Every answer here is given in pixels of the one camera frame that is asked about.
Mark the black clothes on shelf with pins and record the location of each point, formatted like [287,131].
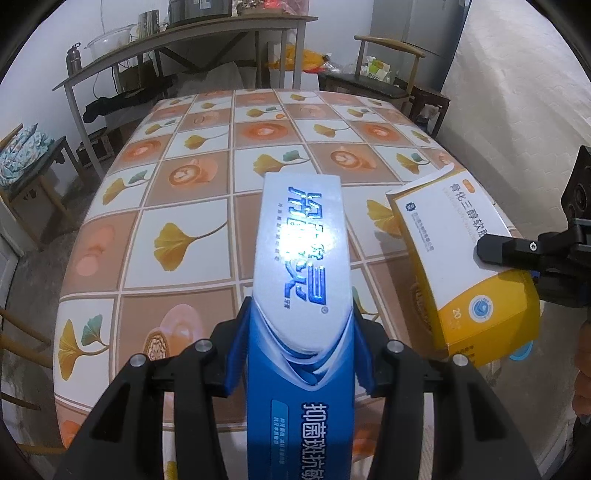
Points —
[107,105]

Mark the left chair with cushion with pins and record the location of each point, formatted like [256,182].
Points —
[34,176]

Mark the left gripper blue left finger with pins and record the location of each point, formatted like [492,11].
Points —
[122,437]

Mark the blue toothpaste box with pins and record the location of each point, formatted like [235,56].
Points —
[300,378]

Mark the long grey side table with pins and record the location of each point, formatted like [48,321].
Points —
[160,43]

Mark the white mattress blue trim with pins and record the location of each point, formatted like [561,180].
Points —
[520,111]

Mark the white yellow medicine box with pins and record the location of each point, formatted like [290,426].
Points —
[483,311]

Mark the pink red bags pile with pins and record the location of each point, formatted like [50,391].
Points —
[292,7]

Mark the silver refrigerator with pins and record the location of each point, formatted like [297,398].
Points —
[434,26]

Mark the clear glass bowl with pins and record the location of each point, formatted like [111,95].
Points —
[110,41]

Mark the dark wooden stool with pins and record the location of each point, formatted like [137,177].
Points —
[428,109]

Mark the metal water bottle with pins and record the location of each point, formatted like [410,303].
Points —
[73,60]

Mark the patterned tablecloth dining table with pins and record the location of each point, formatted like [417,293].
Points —
[167,249]

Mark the person's right hand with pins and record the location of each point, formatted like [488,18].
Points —
[581,402]

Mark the black rice cooker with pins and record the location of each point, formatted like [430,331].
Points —
[181,12]

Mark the floral cushion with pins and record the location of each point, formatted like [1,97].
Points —
[22,151]

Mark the steel cup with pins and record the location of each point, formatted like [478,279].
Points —
[148,23]

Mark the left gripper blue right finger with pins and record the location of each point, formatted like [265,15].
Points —
[474,435]

